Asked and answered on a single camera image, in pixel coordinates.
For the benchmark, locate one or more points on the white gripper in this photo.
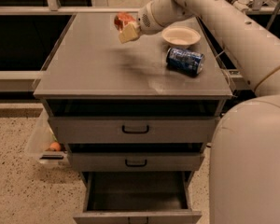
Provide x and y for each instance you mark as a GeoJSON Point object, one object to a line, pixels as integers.
{"type": "Point", "coordinates": [145, 21]}

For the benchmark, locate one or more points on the red coke can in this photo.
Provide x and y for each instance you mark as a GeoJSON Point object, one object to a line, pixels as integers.
{"type": "Point", "coordinates": [122, 19]}

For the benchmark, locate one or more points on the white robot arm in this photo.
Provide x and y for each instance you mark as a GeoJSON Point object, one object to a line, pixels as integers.
{"type": "Point", "coordinates": [244, 181]}

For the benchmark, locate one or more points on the blue pepsi can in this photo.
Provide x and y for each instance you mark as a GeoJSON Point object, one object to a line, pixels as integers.
{"type": "Point", "coordinates": [184, 60]}

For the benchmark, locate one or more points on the grey drawer cabinet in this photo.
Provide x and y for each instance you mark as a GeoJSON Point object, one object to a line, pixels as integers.
{"type": "Point", "coordinates": [93, 75]}

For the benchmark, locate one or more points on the grey top drawer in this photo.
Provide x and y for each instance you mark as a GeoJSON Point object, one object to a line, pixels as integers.
{"type": "Point", "coordinates": [84, 130]}

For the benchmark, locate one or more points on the grey middle drawer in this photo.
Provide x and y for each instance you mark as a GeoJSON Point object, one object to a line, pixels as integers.
{"type": "Point", "coordinates": [115, 162]}

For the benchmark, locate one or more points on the grey open bottom drawer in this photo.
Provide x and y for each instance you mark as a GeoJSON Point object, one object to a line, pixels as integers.
{"type": "Point", "coordinates": [137, 198]}

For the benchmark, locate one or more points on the white paper bowl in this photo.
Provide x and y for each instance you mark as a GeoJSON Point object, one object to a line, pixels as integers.
{"type": "Point", "coordinates": [180, 36]}

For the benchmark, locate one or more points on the clear plastic storage bin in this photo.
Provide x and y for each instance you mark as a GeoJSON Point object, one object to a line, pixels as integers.
{"type": "Point", "coordinates": [38, 145]}

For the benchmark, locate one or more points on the orange fruit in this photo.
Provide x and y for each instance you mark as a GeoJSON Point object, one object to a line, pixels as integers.
{"type": "Point", "coordinates": [55, 146]}

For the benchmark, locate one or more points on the black top drawer handle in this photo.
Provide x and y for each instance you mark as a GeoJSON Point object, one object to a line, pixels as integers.
{"type": "Point", "coordinates": [135, 129]}

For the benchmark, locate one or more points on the black drawer handle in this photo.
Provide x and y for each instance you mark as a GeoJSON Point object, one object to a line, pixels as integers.
{"type": "Point", "coordinates": [135, 129]}
{"type": "Point", "coordinates": [131, 163]}

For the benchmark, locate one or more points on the black middle drawer handle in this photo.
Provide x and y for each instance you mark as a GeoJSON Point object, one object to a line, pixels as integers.
{"type": "Point", "coordinates": [131, 163]}

